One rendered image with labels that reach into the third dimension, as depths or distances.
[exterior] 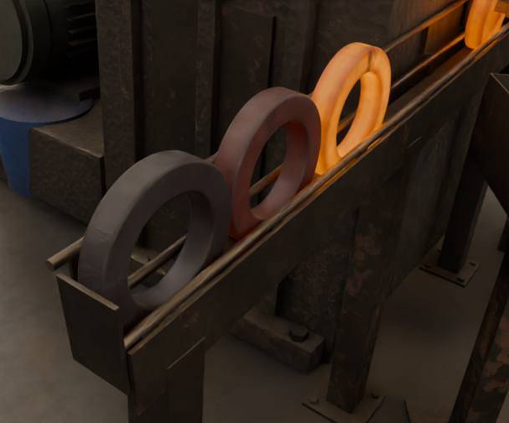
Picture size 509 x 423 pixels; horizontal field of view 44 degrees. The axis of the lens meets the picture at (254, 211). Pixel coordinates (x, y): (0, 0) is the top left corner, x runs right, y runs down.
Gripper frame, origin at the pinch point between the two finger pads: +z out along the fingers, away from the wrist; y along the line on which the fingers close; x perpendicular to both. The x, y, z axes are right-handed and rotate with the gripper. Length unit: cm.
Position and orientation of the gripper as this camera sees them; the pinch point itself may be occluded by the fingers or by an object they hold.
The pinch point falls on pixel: (492, 1)
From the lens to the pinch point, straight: 136.6
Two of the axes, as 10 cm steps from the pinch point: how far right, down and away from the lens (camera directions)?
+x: 1.1, -8.3, -5.5
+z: -8.1, -3.9, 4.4
